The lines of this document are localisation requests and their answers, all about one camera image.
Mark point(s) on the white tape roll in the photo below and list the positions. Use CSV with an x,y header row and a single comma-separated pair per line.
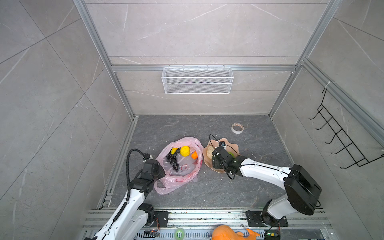
x,y
237,128

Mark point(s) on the beige bumpy fruit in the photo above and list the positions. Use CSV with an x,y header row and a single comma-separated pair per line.
x,y
210,150

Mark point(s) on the pink plastic bag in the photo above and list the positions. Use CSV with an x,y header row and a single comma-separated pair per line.
x,y
189,168

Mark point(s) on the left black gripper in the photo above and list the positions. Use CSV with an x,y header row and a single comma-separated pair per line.
x,y
159,169

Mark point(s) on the beige flower-shaped plate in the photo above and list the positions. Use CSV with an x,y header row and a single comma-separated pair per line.
x,y
233,148

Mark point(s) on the yellow green banana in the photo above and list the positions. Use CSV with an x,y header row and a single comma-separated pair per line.
x,y
174,151

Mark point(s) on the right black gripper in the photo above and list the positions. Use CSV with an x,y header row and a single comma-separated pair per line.
x,y
215,163

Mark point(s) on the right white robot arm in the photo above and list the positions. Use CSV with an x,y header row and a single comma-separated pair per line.
x,y
302,191

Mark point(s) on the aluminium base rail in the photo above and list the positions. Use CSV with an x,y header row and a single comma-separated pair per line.
x,y
200,223

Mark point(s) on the orange tangerine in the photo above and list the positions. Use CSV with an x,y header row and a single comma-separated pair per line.
x,y
194,155

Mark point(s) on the green tape roll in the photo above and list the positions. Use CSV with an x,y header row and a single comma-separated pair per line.
x,y
179,234

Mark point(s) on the yellow lemon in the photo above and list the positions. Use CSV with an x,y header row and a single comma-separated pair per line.
x,y
185,151

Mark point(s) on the orange plush toy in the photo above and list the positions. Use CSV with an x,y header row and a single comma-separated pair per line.
x,y
224,232

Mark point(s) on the black wire hook rack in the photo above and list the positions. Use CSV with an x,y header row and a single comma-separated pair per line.
x,y
340,134

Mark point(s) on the dark purple grape bunch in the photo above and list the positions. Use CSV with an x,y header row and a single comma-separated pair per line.
x,y
172,159

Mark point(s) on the white wire mesh basket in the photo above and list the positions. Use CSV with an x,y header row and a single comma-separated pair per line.
x,y
198,80

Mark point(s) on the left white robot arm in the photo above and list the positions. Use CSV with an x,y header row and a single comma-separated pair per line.
x,y
132,213

